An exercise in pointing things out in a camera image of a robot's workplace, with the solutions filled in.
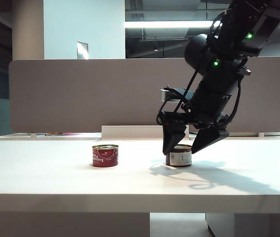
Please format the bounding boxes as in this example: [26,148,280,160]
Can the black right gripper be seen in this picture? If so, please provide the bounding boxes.
[156,80,239,156]

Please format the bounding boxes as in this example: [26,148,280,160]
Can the dark red can white label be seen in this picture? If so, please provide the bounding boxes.
[165,145,192,167]

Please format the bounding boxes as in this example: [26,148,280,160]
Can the red tomato paste can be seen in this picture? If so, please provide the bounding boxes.
[91,144,119,168]

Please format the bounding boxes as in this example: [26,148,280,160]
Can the grey fabric desk divider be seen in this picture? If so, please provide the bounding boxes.
[8,57,280,134]

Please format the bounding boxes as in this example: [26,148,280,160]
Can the long ceiling light strip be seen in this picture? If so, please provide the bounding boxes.
[125,20,280,29]

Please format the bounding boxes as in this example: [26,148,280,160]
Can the pink and orange items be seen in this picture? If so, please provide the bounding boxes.
[44,132,81,137]

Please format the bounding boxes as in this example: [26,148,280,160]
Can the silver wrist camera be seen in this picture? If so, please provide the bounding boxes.
[160,85,188,102]

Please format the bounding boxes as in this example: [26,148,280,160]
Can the straight thin black cable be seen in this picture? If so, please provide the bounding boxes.
[157,14,224,124]

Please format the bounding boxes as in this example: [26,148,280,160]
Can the looped black cable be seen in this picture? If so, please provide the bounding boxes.
[223,59,245,129]

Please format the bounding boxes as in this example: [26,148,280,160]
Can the framed wall poster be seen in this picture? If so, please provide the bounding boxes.
[76,41,89,60]

